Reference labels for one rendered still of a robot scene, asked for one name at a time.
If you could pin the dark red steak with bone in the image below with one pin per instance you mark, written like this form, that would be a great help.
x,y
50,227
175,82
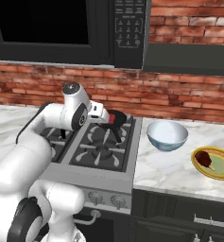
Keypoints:
x,y
203,158

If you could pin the yellow and green plate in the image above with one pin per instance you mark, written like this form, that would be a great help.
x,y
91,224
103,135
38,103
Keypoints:
x,y
222,164

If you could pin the dark cupboard door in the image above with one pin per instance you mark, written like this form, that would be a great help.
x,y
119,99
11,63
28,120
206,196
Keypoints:
x,y
160,231

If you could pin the dark wall cupboard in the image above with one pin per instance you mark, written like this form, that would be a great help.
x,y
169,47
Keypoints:
x,y
189,59

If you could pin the silver hob knob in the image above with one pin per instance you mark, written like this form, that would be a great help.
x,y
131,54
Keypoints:
x,y
118,201
95,198

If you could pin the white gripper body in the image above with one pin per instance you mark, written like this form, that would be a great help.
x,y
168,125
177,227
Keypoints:
x,y
105,116

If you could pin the silver and black gas hob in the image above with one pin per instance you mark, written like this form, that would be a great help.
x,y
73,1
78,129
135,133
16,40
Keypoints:
x,y
100,151

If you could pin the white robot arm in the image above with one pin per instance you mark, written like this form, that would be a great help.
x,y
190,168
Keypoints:
x,y
25,157

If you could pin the white and blue bowl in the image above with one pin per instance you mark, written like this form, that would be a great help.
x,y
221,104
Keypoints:
x,y
167,134

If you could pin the dark drawer front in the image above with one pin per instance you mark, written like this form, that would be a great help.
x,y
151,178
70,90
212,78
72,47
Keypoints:
x,y
167,208

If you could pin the black frying pan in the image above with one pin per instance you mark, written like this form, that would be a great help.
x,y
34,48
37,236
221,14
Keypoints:
x,y
120,119

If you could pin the black microwave oven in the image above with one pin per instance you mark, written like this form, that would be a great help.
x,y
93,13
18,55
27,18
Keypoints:
x,y
53,28

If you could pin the black oven door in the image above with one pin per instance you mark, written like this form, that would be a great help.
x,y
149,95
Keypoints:
x,y
113,228

